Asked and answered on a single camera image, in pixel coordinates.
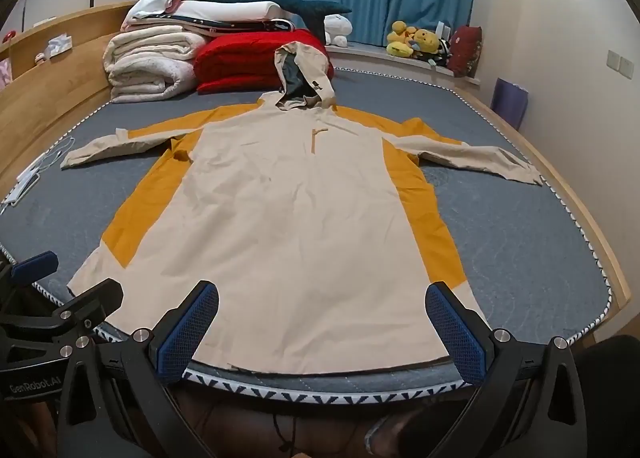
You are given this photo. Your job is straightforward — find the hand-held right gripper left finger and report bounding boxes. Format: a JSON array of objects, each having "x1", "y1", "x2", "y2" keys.
[{"x1": 52, "y1": 279, "x2": 221, "y2": 458}]

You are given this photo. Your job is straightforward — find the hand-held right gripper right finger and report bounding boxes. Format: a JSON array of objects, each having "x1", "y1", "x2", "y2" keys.
[{"x1": 424, "y1": 280, "x2": 597, "y2": 458}]

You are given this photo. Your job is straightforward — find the wooden bed frame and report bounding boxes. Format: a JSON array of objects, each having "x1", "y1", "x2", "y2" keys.
[{"x1": 0, "y1": 0, "x2": 633, "y2": 344}]

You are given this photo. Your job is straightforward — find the white folded quilt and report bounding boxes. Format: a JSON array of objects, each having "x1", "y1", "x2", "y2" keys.
[{"x1": 103, "y1": 25, "x2": 208, "y2": 104}]

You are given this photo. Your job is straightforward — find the yellow plush toy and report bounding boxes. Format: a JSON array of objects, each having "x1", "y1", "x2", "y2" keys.
[
  {"x1": 411, "y1": 28, "x2": 444, "y2": 60},
  {"x1": 386, "y1": 20, "x2": 418, "y2": 59}
]

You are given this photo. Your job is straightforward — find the red folded blanket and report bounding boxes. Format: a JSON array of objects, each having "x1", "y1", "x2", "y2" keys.
[{"x1": 193, "y1": 28, "x2": 335, "y2": 95}]

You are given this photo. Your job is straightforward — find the beige and orange hooded jacket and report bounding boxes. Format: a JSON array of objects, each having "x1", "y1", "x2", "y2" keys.
[{"x1": 60, "y1": 41, "x2": 545, "y2": 375}]

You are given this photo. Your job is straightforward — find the purple bag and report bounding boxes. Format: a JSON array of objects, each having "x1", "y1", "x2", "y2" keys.
[{"x1": 490, "y1": 78, "x2": 530, "y2": 132}]

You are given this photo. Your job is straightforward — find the dark red cushion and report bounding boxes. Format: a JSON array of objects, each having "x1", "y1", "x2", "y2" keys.
[{"x1": 446, "y1": 25, "x2": 484, "y2": 78}]

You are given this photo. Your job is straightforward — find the tissue box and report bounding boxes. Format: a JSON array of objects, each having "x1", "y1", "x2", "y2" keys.
[{"x1": 46, "y1": 34, "x2": 74, "y2": 58}]

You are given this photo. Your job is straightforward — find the white and pink folded clothes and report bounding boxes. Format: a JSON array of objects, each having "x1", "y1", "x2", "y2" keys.
[{"x1": 121, "y1": 0, "x2": 194, "y2": 32}]

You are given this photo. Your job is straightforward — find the white plush toy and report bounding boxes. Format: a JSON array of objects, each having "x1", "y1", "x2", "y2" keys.
[{"x1": 322, "y1": 14, "x2": 354, "y2": 48}]

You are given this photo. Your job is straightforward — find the black cable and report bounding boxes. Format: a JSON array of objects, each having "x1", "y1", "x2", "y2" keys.
[{"x1": 271, "y1": 412, "x2": 297, "y2": 455}]

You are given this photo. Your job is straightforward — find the grey quilted mattress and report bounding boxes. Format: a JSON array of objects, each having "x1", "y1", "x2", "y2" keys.
[{"x1": 0, "y1": 65, "x2": 614, "y2": 411}]

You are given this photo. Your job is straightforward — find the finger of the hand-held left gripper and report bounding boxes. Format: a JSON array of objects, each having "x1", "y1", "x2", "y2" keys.
[
  {"x1": 0, "y1": 278, "x2": 124, "y2": 341},
  {"x1": 0, "y1": 250, "x2": 58, "y2": 306}
]

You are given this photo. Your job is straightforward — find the white cable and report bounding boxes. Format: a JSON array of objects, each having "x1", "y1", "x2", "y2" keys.
[{"x1": 34, "y1": 135, "x2": 77, "y2": 174}]

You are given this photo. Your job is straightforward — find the dark patterned cloth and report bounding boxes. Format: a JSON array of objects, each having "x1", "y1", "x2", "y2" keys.
[{"x1": 180, "y1": 15, "x2": 297, "y2": 35}]

